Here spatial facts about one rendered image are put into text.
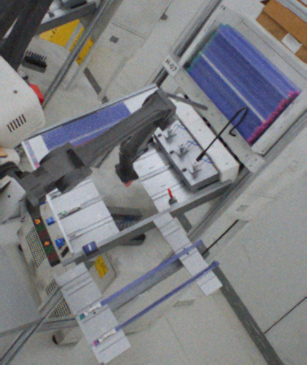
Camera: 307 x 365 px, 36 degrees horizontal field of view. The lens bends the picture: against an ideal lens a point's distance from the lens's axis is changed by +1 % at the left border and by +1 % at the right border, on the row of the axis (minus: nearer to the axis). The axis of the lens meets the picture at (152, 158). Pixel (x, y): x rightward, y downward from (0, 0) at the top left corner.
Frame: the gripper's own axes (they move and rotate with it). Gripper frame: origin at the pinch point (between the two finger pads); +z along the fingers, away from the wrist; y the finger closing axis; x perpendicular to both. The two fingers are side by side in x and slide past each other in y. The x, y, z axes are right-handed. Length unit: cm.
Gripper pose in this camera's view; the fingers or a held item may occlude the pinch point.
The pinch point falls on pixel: (127, 184)
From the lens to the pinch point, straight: 199.0
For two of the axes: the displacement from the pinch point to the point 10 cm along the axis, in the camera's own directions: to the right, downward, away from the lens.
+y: -4.7, -6.8, 5.7
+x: -8.8, 3.4, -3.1
